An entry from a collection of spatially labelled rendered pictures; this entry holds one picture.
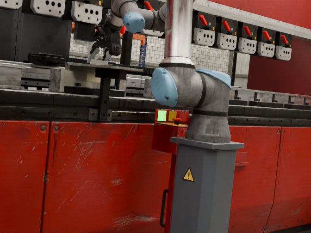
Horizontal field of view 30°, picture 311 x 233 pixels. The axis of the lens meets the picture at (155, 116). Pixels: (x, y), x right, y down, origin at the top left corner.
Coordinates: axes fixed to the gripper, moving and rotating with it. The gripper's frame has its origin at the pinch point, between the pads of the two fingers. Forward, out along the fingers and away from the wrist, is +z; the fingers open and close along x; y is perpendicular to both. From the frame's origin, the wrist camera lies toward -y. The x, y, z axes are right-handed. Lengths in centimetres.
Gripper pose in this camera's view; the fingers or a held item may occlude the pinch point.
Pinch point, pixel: (96, 62)
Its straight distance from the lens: 243.6
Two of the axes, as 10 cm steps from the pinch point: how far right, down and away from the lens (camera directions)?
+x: -8.0, -0.4, -6.0
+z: -4.6, 7.0, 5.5
